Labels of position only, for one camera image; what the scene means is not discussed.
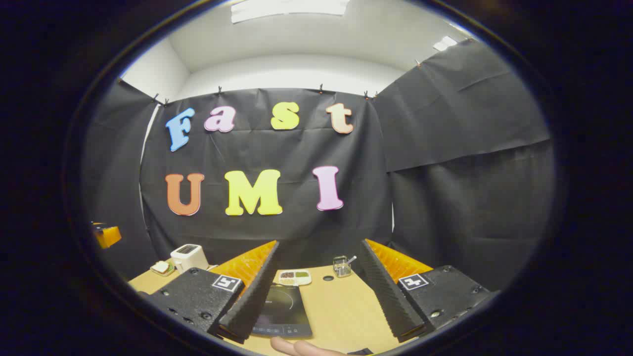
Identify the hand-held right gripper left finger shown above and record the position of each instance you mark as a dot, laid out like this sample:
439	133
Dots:
254	296

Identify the small cream sandwich plate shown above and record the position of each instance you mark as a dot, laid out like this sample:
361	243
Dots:
171	271

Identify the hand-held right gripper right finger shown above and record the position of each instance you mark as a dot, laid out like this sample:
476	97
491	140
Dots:
385	291

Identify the small ceiling light panel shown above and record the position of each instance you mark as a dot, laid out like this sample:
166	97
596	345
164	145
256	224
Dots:
445	43

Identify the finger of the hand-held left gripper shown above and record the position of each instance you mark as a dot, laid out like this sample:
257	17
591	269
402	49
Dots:
108	236

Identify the black induction cooktop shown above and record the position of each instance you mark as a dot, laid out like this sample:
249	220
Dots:
287	309

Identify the sandwich with lettuce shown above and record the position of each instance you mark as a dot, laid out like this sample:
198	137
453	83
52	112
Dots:
160	267

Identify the black backdrop cloth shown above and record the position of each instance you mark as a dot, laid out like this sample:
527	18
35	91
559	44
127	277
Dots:
296	153

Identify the white toaster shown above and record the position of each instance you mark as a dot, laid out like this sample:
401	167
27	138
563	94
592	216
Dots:
188	257

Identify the white divided bean tray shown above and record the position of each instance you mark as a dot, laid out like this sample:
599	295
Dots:
295	278

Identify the large ceiling light panel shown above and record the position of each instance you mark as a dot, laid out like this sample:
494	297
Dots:
289	9

